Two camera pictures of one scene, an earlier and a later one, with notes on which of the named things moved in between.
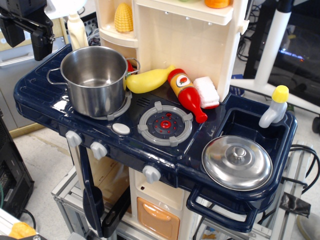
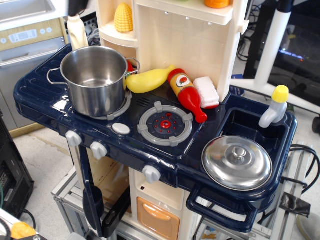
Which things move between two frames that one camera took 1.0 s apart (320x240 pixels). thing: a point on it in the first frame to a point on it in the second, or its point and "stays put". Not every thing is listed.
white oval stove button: x=121 y=128 stays put
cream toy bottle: x=77 y=32 stays put
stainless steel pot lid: x=237 y=163 stays put
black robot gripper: x=31 y=14 to x=75 y=7
